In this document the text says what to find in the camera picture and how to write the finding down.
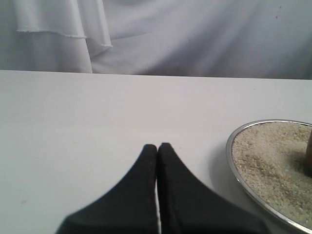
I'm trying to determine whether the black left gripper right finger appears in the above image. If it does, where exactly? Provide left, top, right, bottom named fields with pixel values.
left=157, top=143, right=270, bottom=234

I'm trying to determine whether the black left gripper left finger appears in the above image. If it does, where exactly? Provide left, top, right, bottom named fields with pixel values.
left=57, top=144, right=158, bottom=234

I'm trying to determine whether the brown wooden cup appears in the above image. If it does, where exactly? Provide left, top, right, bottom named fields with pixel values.
left=302, top=132, right=312, bottom=177

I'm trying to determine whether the steel plate of rice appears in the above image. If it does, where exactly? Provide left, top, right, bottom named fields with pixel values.
left=226, top=119, right=312, bottom=234

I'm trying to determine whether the white backdrop curtain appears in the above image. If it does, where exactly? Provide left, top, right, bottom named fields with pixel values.
left=0, top=0, right=312, bottom=79

